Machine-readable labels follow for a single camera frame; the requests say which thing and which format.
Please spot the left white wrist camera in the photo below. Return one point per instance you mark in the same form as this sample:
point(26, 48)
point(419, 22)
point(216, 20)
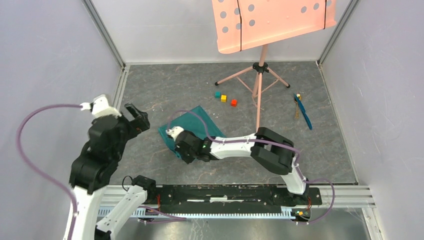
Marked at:
point(100, 107)

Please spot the teal cube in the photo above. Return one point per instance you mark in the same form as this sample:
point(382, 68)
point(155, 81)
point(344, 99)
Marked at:
point(217, 95)

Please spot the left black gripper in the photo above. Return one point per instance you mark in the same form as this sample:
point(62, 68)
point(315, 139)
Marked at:
point(141, 122)

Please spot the red cube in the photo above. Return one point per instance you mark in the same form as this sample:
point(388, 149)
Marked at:
point(233, 103)

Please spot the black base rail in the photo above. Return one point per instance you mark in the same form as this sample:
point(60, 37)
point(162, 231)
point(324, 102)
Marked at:
point(232, 201)

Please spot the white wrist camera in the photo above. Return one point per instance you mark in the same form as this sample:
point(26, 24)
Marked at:
point(174, 132)
point(100, 107)

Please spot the yellow cube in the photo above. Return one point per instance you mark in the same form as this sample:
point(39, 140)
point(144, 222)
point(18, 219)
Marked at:
point(223, 98)

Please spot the gold spoon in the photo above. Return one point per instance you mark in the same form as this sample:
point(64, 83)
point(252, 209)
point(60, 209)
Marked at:
point(297, 108)

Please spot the teal cloth napkin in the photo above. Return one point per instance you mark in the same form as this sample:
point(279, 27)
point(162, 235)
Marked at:
point(191, 123)

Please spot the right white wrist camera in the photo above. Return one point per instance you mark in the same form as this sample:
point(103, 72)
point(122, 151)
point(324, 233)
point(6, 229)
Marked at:
point(174, 132)

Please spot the pink music stand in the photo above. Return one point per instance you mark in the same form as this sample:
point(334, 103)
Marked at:
point(246, 24)

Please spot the blue handled utensil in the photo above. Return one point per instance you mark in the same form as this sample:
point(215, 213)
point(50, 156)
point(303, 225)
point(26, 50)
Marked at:
point(304, 114)

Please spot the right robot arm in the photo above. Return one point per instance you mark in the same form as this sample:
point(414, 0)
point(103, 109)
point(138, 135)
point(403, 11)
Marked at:
point(271, 150)

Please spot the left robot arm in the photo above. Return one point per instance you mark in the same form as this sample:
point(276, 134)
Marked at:
point(91, 172)

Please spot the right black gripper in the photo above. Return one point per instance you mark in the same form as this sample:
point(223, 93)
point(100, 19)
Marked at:
point(187, 159)

